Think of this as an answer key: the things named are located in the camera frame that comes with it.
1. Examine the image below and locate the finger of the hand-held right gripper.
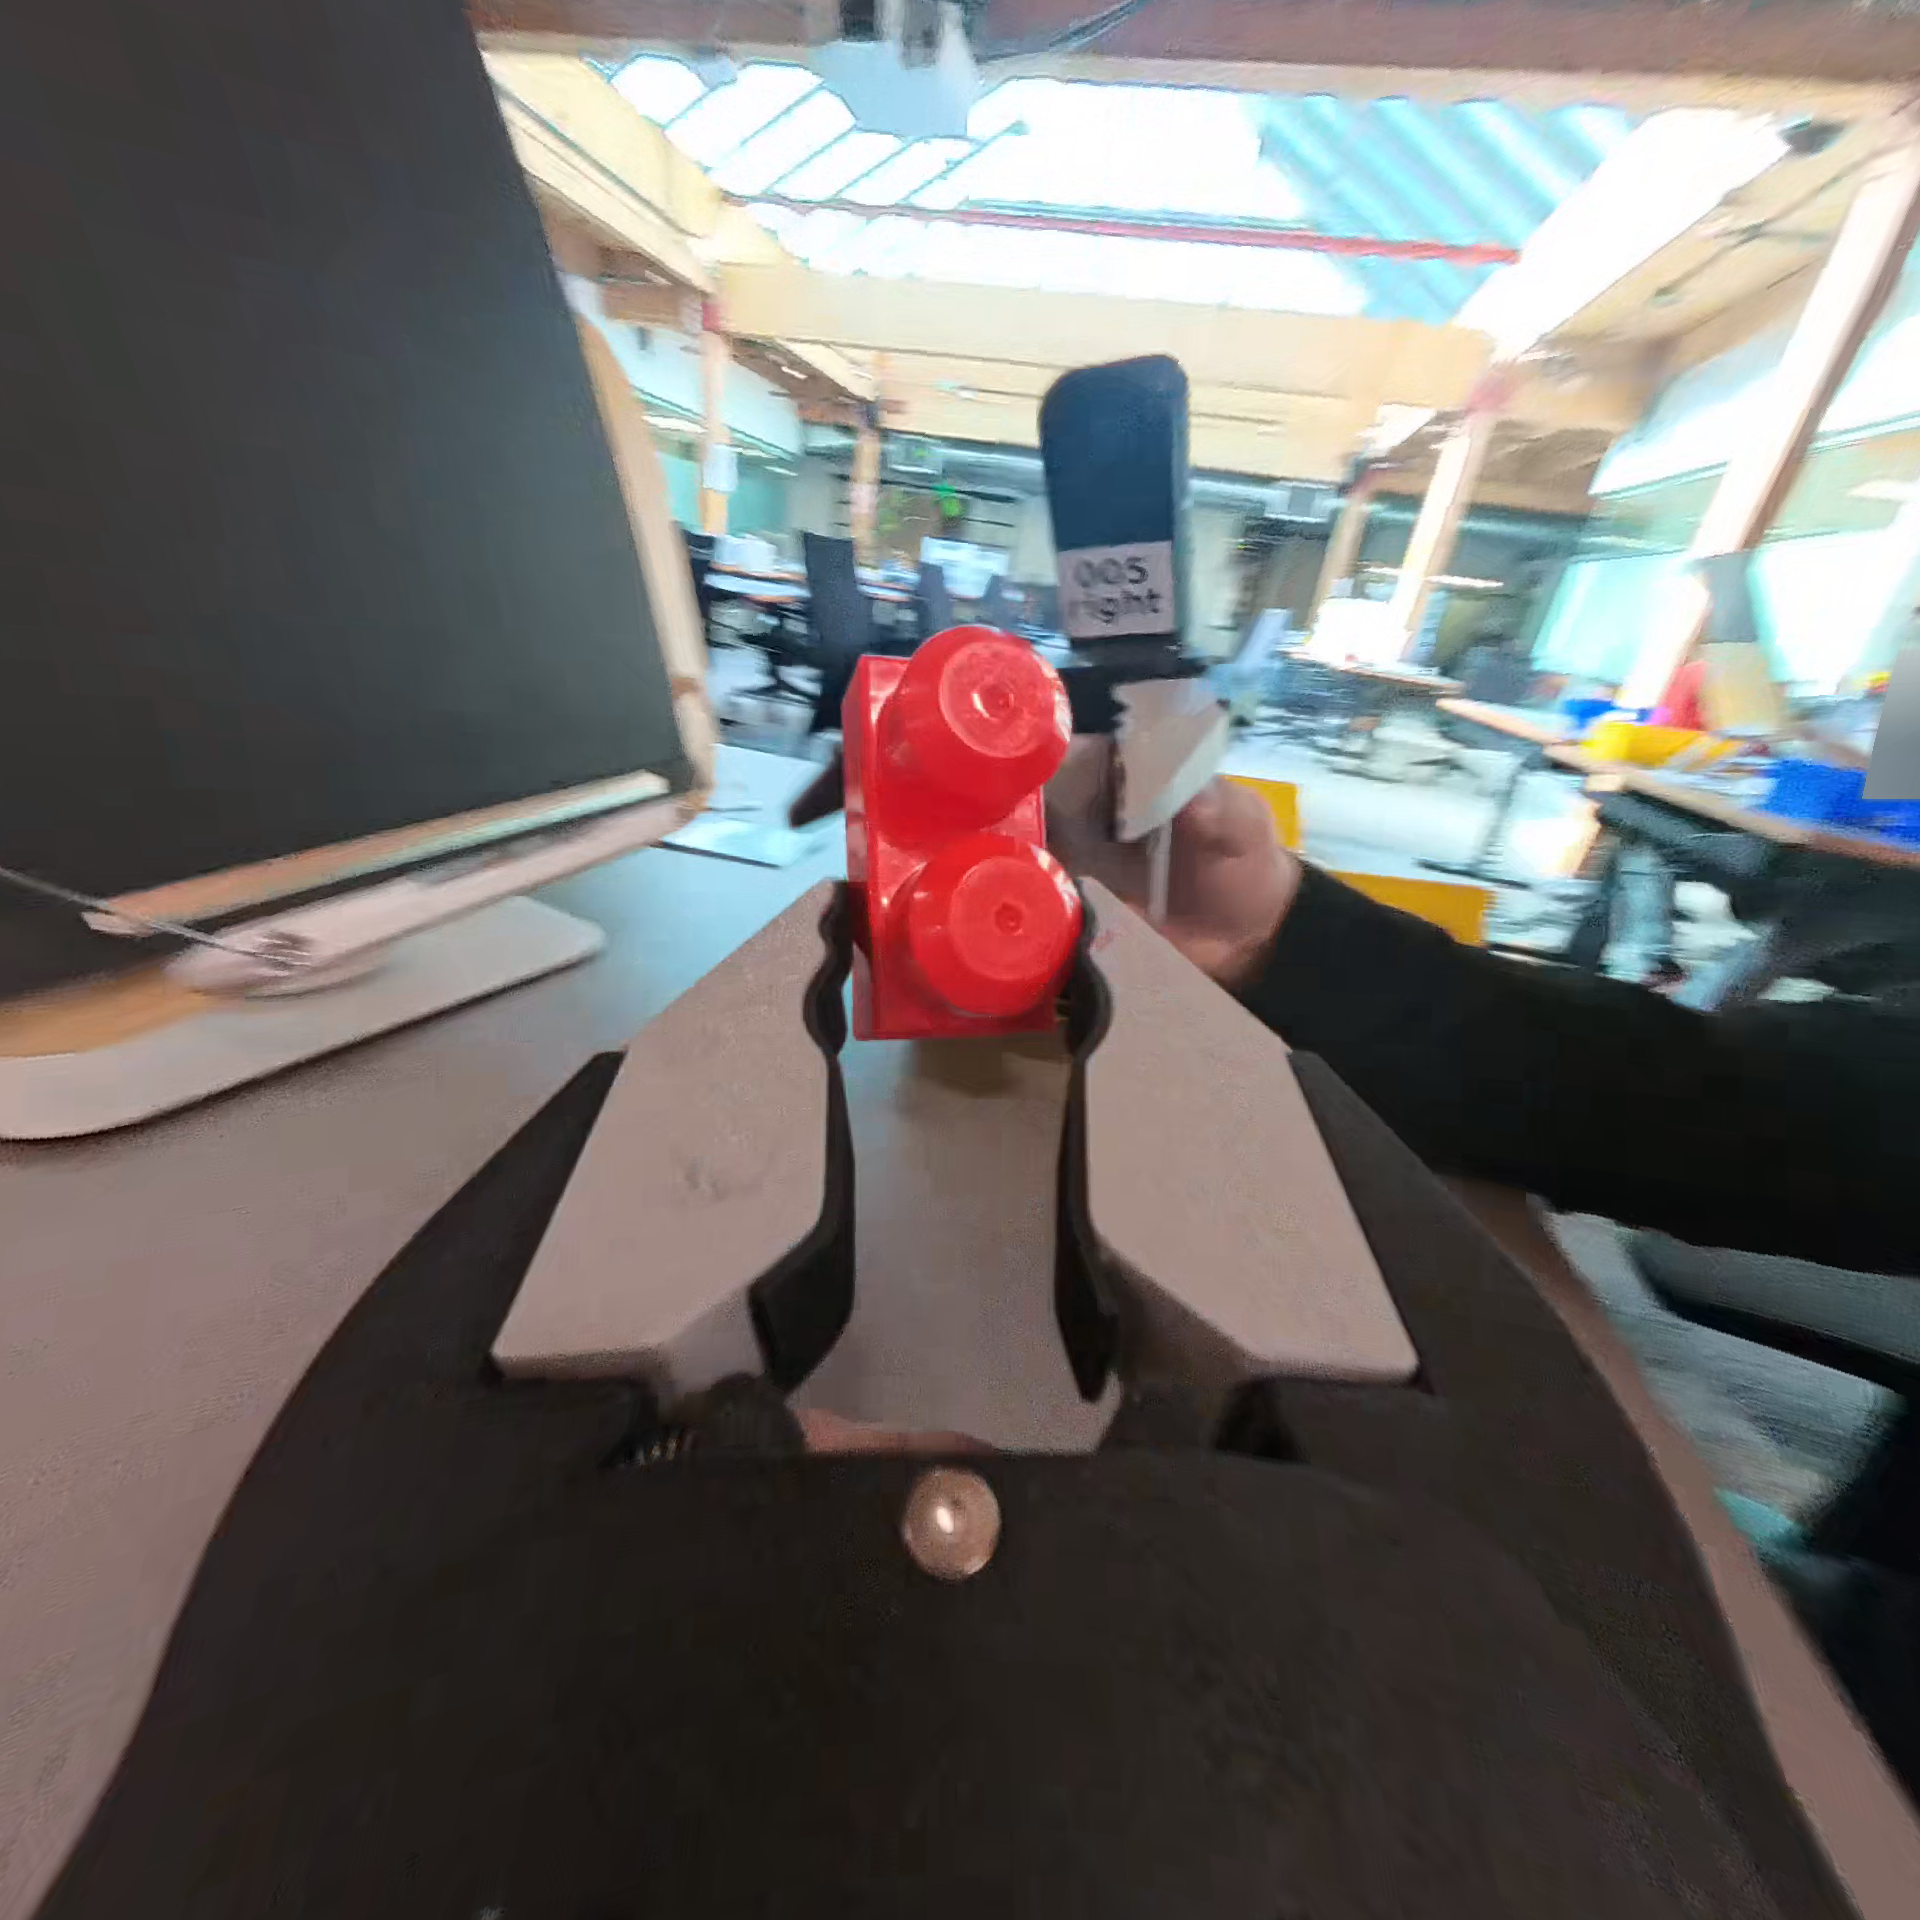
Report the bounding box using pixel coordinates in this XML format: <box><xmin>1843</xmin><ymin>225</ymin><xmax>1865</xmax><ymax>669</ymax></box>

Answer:
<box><xmin>1110</xmin><ymin>677</ymin><xmax>1236</xmax><ymax>846</ymax></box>

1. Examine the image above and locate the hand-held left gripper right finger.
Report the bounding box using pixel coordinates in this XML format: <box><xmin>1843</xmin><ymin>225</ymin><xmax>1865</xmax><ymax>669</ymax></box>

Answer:
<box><xmin>1055</xmin><ymin>879</ymin><xmax>1420</xmax><ymax>1409</ymax></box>

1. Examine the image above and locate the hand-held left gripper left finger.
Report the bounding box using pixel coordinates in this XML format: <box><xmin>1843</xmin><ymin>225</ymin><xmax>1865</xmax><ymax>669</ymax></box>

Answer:
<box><xmin>492</xmin><ymin>879</ymin><xmax>859</xmax><ymax>1396</ymax></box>

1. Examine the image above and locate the red toy brick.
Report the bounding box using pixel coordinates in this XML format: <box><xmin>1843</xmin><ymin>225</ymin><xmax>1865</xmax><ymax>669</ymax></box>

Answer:
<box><xmin>838</xmin><ymin>621</ymin><xmax>1086</xmax><ymax>1040</ymax></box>

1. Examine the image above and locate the person's right forearm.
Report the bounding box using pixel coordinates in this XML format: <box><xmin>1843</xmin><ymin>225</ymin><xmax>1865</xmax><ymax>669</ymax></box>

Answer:
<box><xmin>1232</xmin><ymin>861</ymin><xmax>1920</xmax><ymax>1275</ymax></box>

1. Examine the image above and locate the person's right hand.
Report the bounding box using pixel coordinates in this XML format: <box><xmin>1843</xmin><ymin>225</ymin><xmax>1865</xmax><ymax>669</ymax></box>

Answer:
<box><xmin>1048</xmin><ymin>734</ymin><xmax>1305</xmax><ymax>989</ymax></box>

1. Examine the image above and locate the red ceiling pipe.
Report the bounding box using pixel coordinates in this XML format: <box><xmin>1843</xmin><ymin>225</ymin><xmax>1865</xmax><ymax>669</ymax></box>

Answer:
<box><xmin>745</xmin><ymin>192</ymin><xmax>1520</xmax><ymax>269</ymax></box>

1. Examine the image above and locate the black office chair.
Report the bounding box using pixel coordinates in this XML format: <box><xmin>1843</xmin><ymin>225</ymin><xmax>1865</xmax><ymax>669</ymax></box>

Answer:
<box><xmin>757</xmin><ymin>531</ymin><xmax>878</xmax><ymax>737</ymax></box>

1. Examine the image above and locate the white board stand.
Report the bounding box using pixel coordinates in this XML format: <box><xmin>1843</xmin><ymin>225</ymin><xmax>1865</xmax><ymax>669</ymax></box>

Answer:
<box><xmin>0</xmin><ymin>772</ymin><xmax>678</xmax><ymax>1142</ymax></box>

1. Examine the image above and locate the thin steel wire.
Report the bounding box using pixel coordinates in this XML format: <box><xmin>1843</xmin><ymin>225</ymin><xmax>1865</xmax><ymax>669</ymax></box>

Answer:
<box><xmin>0</xmin><ymin>865</ymin><xmax>302</xmax><ymax>965</ymax></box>

